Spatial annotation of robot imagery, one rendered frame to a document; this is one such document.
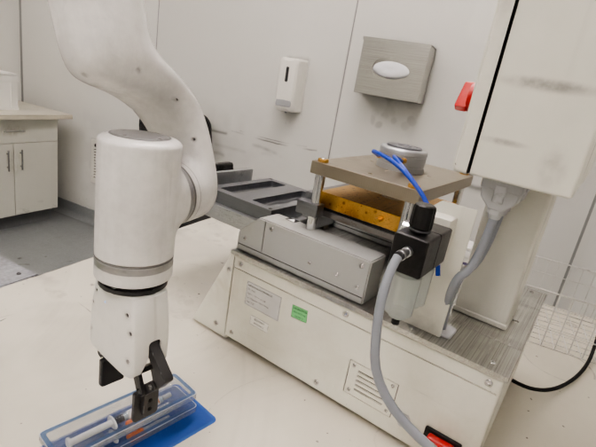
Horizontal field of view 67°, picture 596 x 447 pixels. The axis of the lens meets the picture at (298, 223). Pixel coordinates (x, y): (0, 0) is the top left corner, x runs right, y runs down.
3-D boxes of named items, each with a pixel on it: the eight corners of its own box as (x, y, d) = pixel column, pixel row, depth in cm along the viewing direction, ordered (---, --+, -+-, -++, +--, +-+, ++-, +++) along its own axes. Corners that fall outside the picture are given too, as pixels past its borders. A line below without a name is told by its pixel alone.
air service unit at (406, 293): (437, 304, 60) (468, 198, 55) (394, 346, 48) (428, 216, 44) (402, 289, 63) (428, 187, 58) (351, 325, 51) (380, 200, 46)
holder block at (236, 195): (327, 208, 97) (329, 197, 96) (269, 223, 81) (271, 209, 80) (268, 188, 105) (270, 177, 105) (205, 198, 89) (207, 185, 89)
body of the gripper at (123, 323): (79, 259, 51) (78, 344, 54) (126, 296, 45) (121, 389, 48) (139, 247, 56) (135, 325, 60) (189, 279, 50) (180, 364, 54)
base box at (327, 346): (513, 376, 87) (543, 298, 82) (458, 505, 57) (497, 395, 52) (294, 275, 114) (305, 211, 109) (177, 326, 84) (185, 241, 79)
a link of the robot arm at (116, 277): (77, 244, 50) (77, 269, 50) (118, 275, 44) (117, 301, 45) (145, 232, 56) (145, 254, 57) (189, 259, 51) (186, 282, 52)
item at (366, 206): (452, 224, 82) (466, 174, 79) (406, 250, 65) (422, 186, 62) (369, 198, 91) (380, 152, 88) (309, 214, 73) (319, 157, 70)
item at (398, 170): (494, 232, 81) (516, 162, 77) (439, 278, 57) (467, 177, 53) (375, 196, 94) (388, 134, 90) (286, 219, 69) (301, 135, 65)
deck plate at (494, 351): (545, 298, 82) (547, 294, 81) (507, 384, 54) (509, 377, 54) (333, 221, 105) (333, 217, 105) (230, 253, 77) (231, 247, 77)
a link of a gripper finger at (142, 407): (132, 372, 51) (129, 420, 53) (148, 388, 49) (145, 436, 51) (157, 362, 53) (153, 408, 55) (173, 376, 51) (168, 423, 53)
